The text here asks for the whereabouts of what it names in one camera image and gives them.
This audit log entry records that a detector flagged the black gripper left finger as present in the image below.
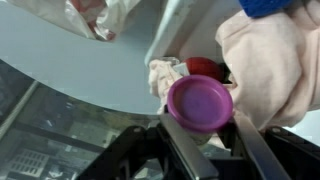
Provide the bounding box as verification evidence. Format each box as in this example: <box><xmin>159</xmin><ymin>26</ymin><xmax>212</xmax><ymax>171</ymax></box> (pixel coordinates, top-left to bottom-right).
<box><xmin>159</xmin><ymin>112</ymin><xmax>220</xmax><ymax>180</ymax></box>

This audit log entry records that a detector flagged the blue sponge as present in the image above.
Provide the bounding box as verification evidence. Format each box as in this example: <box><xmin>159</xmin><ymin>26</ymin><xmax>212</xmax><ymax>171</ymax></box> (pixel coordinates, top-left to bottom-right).
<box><xmin>237</xmin><ymin>0</ymin><xmax>295</xmax><ymax>19</ymax></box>

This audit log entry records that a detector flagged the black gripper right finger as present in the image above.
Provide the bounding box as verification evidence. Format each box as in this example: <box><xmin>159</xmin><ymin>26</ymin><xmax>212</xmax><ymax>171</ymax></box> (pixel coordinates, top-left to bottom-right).
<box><xmin>232</xmin><ymin>110</ymin><xmax>292</xmax><ymax>180</ymax></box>

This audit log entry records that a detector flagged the white plastic bag red print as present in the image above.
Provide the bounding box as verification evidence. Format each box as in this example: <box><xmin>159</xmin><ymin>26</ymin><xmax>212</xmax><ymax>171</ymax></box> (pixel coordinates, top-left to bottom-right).
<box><xmin>5</xmin><ymin>0</ymin><xmax>142</xmax><ymax>42</ymax></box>

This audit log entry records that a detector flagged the yellow play-doh can purple lid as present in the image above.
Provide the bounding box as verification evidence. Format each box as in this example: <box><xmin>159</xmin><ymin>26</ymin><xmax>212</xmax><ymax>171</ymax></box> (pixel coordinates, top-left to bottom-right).
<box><xmin>166</xmin><ymin>73</ymin><xmax>235</xmax><ymax>147</ymax></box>

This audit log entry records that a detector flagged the pale pink cloth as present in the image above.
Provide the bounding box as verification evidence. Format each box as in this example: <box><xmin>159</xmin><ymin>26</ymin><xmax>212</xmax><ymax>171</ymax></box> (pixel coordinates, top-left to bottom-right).
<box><xmin>147</xmin><ymin>0</ymin><xmax>320</xmax><ymax>132</ymax></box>

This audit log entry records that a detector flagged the red plush ball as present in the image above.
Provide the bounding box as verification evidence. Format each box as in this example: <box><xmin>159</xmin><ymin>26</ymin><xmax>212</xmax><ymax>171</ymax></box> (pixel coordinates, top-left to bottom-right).
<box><xmin>181</xmin><ymin>56</ymin><xmax>225</xmax><ymax>83</ymax></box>

